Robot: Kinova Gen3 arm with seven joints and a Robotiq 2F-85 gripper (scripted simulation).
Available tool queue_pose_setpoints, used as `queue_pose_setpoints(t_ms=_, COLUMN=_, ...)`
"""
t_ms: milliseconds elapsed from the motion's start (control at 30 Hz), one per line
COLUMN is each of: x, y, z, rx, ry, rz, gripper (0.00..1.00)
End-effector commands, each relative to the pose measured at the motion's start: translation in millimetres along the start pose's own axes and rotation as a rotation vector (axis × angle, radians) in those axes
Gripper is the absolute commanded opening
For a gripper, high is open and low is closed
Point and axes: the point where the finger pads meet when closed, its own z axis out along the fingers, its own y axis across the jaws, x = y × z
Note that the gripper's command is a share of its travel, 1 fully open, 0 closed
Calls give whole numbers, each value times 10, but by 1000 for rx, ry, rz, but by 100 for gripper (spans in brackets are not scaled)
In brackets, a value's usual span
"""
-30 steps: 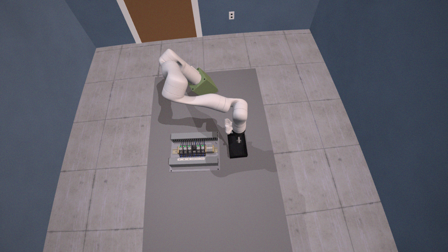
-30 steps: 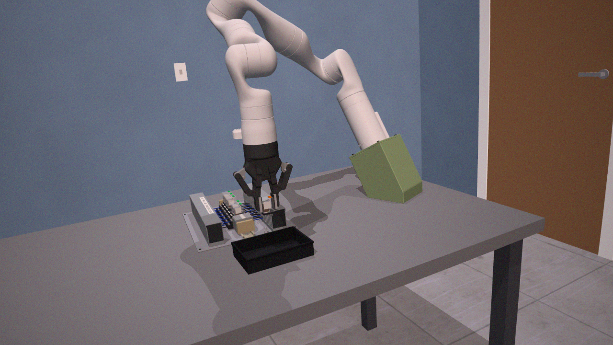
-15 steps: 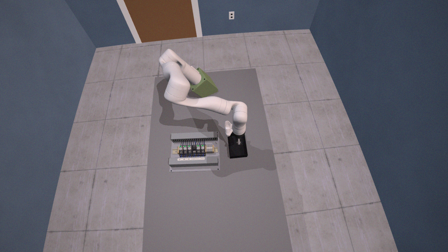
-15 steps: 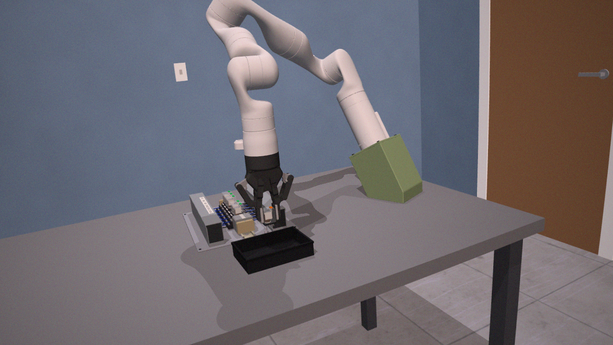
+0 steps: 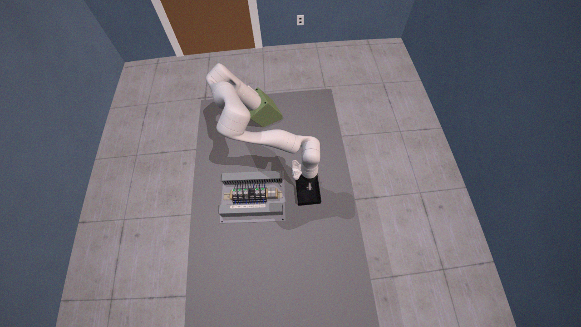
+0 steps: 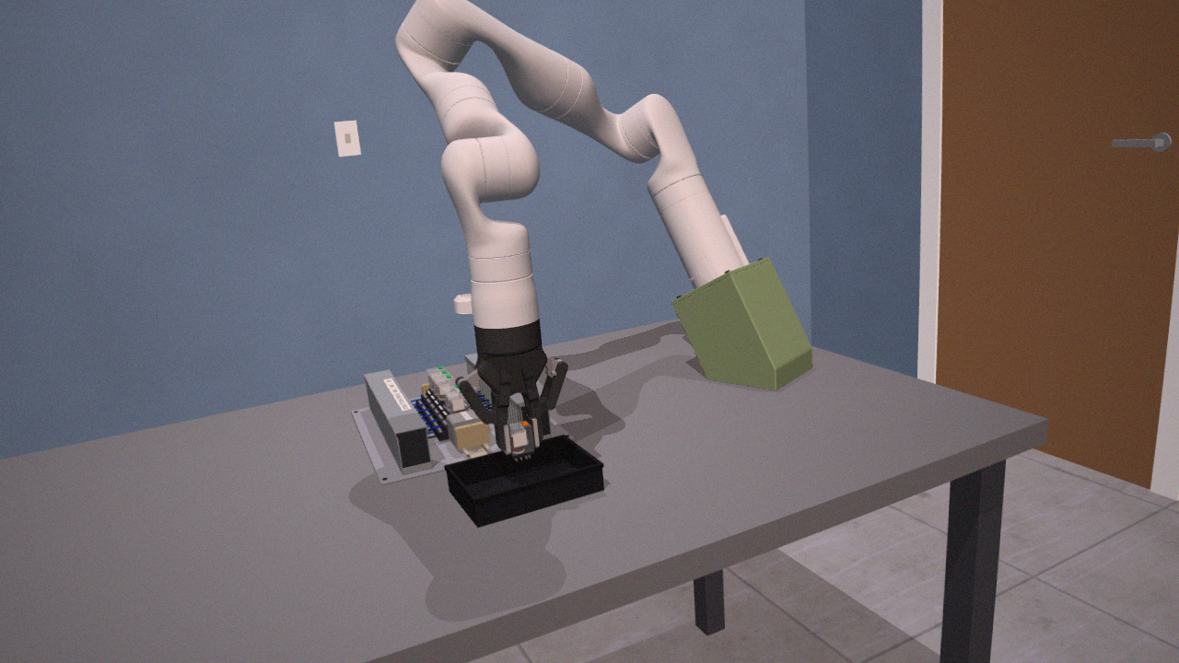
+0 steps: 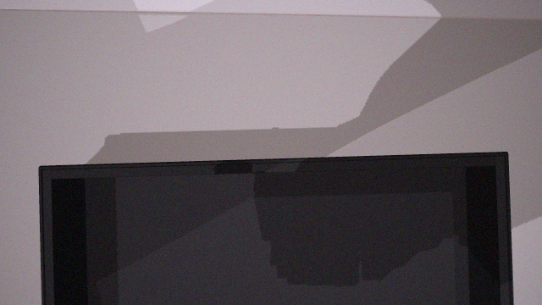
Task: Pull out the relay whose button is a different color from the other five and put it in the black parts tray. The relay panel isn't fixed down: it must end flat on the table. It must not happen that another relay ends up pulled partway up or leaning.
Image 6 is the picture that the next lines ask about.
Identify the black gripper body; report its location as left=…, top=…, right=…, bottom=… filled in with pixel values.
left=474, top=319, right=547, bottom=395

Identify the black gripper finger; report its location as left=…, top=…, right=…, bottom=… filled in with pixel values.
left=456, top=368, right=512, bottom=455
left=521, top=357, right=568, bottom=448

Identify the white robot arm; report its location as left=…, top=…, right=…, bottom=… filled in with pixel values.
left=395, top=0, right=749, bottom=329

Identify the black rectangular tray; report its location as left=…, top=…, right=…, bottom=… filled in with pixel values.
left=444, top=435, right=601, bottom=529

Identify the grey relay panel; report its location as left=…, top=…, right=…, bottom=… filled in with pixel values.
left=351, top=370, right=501, bottom=485

